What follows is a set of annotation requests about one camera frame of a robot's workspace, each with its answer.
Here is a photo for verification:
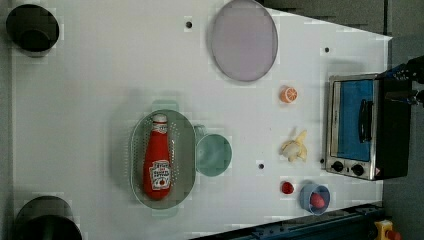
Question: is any red ketchup bottle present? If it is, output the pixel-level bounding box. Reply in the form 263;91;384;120
143;114;171;200

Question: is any orange slice toy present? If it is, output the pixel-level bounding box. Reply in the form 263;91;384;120
280;87;298;104

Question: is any grey round plate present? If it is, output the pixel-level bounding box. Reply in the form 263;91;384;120
211;0;278;82

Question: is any peeled banana toy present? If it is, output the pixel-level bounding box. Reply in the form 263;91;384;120
281;130;308;162

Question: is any red strawberry toy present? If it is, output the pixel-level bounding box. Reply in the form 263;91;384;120
281;181;294;195

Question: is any blue bowl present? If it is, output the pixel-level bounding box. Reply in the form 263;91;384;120
299;183;331;215

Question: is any red fruit toy in bowl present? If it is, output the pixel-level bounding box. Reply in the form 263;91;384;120
310;193;325;208

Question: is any black toaster oven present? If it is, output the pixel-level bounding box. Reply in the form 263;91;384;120
325;74;412;181

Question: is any yellow red emergency button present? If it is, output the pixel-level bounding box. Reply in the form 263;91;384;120
375;220;402;240

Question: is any blue metal rail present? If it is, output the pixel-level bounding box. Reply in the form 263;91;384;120
192;204;385;240

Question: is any black cylinder post near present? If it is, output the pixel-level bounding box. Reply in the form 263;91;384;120
12;196;83;240

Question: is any black cylinder post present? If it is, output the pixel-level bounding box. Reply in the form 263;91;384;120
12;196;83;240
6;4;60;52

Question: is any black cylinder post far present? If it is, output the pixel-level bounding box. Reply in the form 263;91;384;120
6;4;60;52

